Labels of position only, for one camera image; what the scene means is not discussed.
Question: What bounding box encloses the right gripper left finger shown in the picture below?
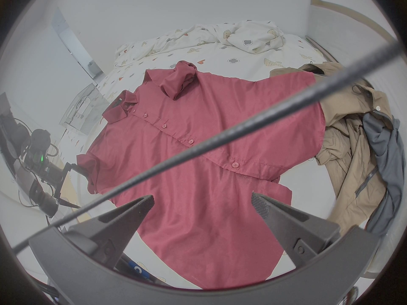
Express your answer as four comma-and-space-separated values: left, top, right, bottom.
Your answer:
64, 194, 156, 268

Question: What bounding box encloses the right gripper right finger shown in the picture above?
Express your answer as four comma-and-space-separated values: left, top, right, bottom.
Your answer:
251, 193, 341, 268

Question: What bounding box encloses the red shirt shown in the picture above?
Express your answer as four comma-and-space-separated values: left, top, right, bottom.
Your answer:
76, 61, 327, 290

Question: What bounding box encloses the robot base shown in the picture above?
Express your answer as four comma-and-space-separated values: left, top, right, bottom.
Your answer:
113, 250, 170, 288

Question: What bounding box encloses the clear plastic box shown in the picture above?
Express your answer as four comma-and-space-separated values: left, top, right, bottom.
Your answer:
60, 83, 110, 136

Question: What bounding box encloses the brown jacket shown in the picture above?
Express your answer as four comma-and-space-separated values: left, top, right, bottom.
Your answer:
269, 62, 393, 231

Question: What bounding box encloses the grey garment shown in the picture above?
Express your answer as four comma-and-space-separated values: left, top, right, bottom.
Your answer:
362, 111, 407, 238

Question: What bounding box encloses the white printed quilt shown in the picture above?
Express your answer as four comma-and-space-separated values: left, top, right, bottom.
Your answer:
114, 20, 286, 68

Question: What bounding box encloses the bed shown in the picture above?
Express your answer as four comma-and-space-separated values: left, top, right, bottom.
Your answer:
56, 0, 407, 290

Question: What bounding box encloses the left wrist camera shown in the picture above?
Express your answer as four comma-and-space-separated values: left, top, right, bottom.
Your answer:
29, 128, 52, 153

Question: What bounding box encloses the black cable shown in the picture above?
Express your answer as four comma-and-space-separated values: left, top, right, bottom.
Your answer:
13, 40, 404, 254

